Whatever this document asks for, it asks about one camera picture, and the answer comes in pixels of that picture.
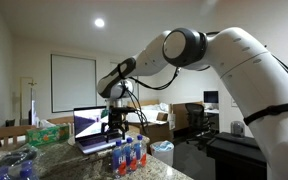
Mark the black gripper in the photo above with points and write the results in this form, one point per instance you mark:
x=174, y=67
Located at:
x=116, y=121

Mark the Fiji water bottle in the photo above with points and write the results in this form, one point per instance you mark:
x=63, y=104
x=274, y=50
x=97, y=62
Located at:
x=131, y=160
x=118, y=160
x=141, y=151

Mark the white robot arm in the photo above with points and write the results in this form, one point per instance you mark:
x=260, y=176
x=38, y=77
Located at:
x=254, y=77

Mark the open silver laptop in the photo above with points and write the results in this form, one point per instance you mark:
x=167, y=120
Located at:
x=87, y=130

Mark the white bed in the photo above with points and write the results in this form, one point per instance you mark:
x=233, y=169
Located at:
x=149, y=111

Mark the white trash bin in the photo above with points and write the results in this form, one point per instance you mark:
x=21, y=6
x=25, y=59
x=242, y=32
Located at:
x=163, y=151

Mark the white projection screen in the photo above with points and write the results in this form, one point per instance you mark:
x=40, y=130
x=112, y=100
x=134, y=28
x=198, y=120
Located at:
x=73, y=83

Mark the green tissue box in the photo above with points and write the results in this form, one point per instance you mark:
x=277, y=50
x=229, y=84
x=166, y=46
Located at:
x=43, y=136

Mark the black office chair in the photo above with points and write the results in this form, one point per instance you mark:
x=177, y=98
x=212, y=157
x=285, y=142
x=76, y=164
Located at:
x=200, y=128

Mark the plastic-wrapped water bottle pack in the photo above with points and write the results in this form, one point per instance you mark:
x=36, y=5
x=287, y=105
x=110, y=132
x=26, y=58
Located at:
x=18, y=165

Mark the computer monitor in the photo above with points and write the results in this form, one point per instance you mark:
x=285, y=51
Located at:
x=210, y=96

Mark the silver round device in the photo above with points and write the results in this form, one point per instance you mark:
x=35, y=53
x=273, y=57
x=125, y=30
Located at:
x=237, y=129

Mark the wooden chair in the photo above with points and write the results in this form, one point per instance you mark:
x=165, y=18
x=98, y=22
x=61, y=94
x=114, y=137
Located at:
x=13, y=133

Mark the black side cabinet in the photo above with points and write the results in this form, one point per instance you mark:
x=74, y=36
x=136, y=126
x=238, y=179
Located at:
x=236, y=158

